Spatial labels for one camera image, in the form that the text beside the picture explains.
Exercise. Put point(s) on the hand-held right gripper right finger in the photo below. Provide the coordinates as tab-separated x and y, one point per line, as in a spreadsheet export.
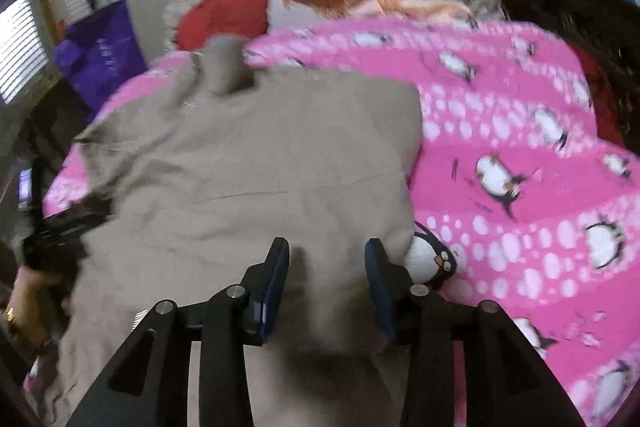
380	287

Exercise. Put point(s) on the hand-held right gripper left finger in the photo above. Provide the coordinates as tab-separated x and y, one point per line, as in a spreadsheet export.
275	277

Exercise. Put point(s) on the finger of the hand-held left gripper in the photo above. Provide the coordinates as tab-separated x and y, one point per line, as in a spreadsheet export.
90	214

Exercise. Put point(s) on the beige zip jacket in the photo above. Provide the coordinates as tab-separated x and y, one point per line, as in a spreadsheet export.
250	167

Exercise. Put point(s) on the person's left hand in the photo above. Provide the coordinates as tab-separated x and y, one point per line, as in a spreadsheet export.
35	294

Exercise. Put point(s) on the gold wristwatch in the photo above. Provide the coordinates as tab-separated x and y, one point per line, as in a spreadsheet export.
11	317

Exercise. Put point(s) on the purple bag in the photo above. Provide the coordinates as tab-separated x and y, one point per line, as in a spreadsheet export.
100	52

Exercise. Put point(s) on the window with grille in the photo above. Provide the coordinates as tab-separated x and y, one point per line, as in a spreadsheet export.
20	47

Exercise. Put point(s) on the pink penguin print blanket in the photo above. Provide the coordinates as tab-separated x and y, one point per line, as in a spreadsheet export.
525	147

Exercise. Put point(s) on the red pillow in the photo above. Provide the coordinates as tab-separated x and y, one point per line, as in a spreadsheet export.
225	7

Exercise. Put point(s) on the red cloth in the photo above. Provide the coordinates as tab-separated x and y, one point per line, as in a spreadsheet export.
600	97

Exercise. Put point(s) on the dark carved wooden cabinet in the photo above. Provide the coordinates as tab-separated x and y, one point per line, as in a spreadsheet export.
575	7

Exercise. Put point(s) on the dark wooden bed frame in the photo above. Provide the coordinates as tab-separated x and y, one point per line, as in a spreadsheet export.
50	132

